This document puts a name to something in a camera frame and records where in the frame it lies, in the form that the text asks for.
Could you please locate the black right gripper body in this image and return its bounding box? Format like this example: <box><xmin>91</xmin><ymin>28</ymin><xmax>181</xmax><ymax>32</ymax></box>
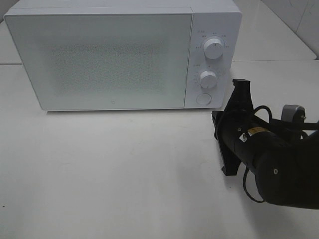
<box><xmin>212</xmin><ymin>111</ymin><xmax>277</xmax><ymax>169</ymax></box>

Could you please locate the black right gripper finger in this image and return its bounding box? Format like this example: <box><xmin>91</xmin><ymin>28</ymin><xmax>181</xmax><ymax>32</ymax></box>
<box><xmin>223</xmin><ymin>79</ymin><xmax>253</xmax><ymax>114</ymax></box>
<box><xmin>218</xmin><ymin>140</ymin><xmax>241</xmax><ymax>176</ymax></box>

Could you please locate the round white door button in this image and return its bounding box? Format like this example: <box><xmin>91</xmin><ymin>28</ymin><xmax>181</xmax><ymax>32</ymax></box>
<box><xmin>196</xmin><ymin>93</ymin><xmax>212</xmax><ymax>106</ymax></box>

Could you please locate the white microwave knob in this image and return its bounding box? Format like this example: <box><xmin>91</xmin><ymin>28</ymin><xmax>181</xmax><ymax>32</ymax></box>
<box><xmin>203</xmin><ymin>37</ymin><xmax>224</xmax><ymax>60</ymax></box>
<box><xmin>198</xmin><ymin>71</ymin><xmax>218</xmax><ymax>89</ymax></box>

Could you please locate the white microwave door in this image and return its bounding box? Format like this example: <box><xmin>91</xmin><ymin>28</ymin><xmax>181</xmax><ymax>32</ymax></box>
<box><xmin>5</xmin><ymin>14</ymin><xmax>192</xmax><ymax>111</ymax></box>

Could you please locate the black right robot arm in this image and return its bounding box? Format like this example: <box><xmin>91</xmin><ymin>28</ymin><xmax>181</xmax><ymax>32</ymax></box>
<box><xmin>212</xmin><ymin>79</ymin><xmax>319</xmax><ymax>209</ymax></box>

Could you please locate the white microwave oven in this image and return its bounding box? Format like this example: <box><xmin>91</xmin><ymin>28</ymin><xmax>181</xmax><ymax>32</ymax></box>
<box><xmin>4</xmin><ymin>0</ymin><xmax>242</xmax><ymax>111</ymax></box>

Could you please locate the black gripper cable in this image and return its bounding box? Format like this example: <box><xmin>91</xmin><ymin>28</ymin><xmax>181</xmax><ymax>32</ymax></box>
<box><xmin>241</xmin><ymin>106</ymin><xmax>310</xmax><ymax>203</ymax></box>

